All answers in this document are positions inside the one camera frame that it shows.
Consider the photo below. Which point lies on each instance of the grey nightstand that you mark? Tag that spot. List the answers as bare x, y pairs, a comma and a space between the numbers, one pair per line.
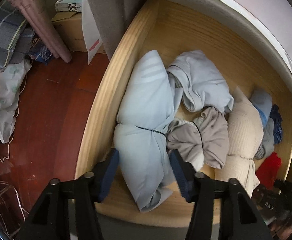
106, 12

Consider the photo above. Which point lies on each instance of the dark blue sock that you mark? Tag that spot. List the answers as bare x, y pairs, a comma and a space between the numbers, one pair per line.
277, 125

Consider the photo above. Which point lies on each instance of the light blue sock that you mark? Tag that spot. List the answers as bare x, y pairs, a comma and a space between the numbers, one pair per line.
260, 100

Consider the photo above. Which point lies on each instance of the blue plastic packet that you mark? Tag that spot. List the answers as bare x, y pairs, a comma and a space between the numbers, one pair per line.
42, 53

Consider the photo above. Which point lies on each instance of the clear plastic frame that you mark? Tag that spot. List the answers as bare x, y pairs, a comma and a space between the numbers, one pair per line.
1, 200

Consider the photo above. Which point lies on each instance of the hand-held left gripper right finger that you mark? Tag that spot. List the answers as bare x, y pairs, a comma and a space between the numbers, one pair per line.
180, 175

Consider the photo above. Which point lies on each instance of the brown cardboard box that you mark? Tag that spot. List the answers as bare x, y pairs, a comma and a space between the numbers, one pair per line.
71, 35

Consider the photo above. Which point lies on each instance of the grey plaid blanket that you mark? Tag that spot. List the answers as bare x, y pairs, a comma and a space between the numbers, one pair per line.
1, 42

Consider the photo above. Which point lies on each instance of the white floral bed sheet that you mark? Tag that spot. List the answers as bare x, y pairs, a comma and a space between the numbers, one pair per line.
1, 92

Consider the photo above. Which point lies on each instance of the large light blue underwear bundle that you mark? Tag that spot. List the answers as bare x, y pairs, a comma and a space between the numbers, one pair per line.
143, 100

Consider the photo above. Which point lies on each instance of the pink floral curtain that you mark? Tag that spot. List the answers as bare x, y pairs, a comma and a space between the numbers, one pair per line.
43, 30

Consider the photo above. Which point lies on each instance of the red sock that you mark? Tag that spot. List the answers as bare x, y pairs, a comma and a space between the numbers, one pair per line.
269, 167

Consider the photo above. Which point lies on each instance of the small white packet box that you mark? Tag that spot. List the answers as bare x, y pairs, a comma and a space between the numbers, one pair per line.
68, 2

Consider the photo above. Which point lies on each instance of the grey knit sock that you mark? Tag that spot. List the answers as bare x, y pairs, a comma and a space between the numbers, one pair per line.
268, 137

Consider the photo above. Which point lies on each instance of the beige underwear bundle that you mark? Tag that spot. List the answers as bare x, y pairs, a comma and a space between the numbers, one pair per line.
210, 140

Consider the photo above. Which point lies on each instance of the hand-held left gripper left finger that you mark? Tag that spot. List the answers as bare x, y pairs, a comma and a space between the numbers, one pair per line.
108, 175

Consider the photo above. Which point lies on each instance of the small light blue underwear bundle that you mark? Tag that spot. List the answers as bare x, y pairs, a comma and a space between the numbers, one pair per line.
200, 80

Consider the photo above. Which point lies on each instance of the cream underwear bundle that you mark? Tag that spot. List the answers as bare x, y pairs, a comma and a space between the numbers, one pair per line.
243, 130

